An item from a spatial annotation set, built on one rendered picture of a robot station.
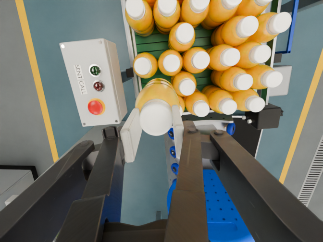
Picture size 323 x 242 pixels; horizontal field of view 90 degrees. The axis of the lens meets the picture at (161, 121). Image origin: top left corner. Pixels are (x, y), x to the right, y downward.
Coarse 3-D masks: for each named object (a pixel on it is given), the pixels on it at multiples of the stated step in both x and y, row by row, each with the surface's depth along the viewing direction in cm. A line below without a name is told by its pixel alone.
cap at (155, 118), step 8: (152, 104) 18; (160, 104) 18; (144, 112) 18; (152, 112) 18; (160, 112) 18; (168, 112) 18; (144, 120) 18; (152, 120) 18; (160, 120) 18; (168, 120) 18; (144, 128) 19; (152, 128) 19; (160, 128) 19; (168, 128) 19
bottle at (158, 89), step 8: (152, 80) 31; (160, 80) 29; (144, 88) 23; (152, 88) 22; (160, 88) 22; (168, 88) 23; (144, 96) 21; (152, 96) 20; (160, 96) 20; (168, 96) 21; (176, 96) 23; (136, 104) 22; (144, 104) 20; (168, 104) 20; (176, 104) 22
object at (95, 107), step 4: (88, 104) 39; (92, 104) 39; (96, 104) 39; (100, 104) 39; (88, 108) 39; (92, 108) 39; (96, 108) 39; (100, 108) 39; (92, 112) 40; (96, 112) 39; (100, 112) 40
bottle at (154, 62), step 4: (144, 52) 42; (136, 56) 42; (140, 56) 40; (144, 56) 40; (148, 56) 40; (152, 56) 42; (152, 60) 41; (156, 60) 43; (152, 64) 41; (156, 64) 43; (152, 68) 41; (156, 68) 43; (136, 72) 42; (152, 72) 42; (140, 76) 43; (144, 76) 42; (148, 76) 43
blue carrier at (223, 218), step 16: (208, 176) 59; (208, 192) 52; (224, 192) 52; (208, 208) 47; (224, 208) 46; (208, 224) 43; (224, 224) 42; (240, 224) 41; (224, 240) 38; (240, 240) 38
